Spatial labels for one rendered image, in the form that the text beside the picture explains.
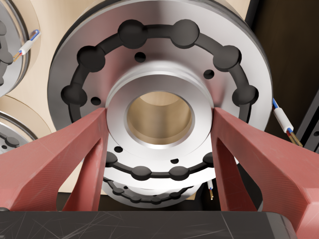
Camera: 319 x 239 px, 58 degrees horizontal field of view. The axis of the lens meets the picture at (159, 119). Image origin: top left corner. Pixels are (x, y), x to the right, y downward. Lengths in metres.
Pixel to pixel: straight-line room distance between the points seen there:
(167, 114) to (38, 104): 0.15
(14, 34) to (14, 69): 0.03
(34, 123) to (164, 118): 0.15
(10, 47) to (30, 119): 0.08
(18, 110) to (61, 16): 0.09
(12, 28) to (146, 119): 0.11
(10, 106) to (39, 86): 0.03
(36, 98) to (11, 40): 0.07
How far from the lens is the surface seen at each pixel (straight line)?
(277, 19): 0.20
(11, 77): 0.23
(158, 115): 0.16
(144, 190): 0.27
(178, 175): 0.16
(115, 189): 0.29
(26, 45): 0.21
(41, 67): 0.25
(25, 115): 0.27
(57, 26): 0.23
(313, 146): 0.17
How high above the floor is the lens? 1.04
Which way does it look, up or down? 54 degrees down
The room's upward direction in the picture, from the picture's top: 179 degrees clockwise
